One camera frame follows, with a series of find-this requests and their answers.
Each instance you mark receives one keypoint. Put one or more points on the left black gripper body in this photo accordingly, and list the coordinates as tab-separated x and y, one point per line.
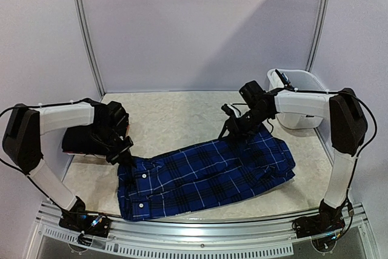
122	147

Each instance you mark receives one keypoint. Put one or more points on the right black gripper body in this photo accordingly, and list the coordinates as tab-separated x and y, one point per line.
235	122

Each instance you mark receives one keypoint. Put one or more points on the black t-shirt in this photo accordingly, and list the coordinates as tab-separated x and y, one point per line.
78	140

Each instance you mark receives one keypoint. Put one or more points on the blue plaid shirt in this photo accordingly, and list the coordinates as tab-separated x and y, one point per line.
203	176

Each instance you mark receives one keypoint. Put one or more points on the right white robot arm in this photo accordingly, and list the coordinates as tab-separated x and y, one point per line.
342	109

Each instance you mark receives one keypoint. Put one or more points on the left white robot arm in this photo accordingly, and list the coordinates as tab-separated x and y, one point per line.
22	142

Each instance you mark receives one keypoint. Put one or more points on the white laundry basket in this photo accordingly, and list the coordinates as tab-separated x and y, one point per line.
306	105

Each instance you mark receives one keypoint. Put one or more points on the white towel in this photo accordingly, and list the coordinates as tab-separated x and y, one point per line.
274	80

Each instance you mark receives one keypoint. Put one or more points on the black garment in basket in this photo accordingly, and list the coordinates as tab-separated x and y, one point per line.
285	79

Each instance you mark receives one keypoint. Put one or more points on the perforated metal front panel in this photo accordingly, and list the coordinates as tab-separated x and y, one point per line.
52	242

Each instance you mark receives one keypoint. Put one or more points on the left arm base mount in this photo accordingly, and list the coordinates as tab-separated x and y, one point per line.
78	219

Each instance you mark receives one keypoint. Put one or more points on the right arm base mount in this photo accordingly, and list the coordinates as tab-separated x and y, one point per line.
325	223

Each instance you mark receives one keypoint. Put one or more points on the right wall metal profile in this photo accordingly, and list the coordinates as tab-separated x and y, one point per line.
319	24

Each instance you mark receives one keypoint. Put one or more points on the wall metal profile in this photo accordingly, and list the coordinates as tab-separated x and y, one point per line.
85	33
319	24

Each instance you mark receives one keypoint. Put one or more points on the aluminium front rail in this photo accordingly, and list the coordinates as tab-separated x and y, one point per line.
275	226

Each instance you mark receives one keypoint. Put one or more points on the left wall metal profile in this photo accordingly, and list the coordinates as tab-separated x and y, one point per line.
85	33

